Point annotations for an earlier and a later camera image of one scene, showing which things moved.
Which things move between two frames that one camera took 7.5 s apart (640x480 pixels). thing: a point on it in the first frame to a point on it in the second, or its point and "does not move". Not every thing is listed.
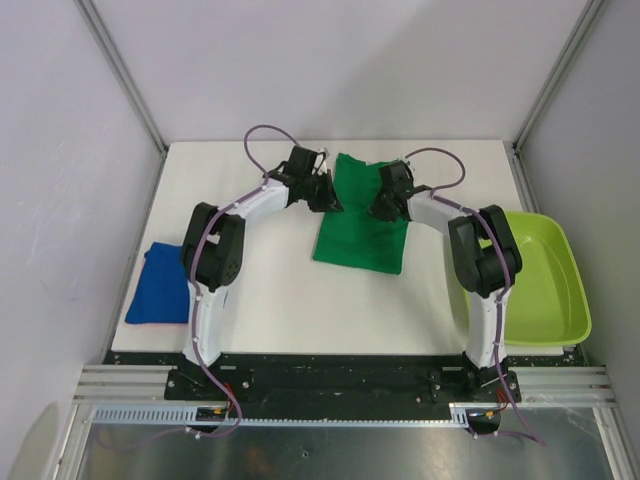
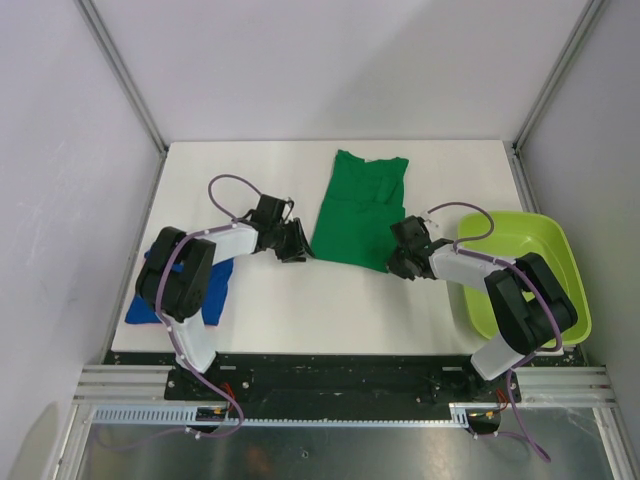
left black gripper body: (317, 191) to (288, 241)
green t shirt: (355, 237) does not move
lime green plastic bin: (547, 303) does not move
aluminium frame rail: (552, 386) does not move
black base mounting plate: (343, 380) does not move
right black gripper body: (381, 206) to (398, 263)
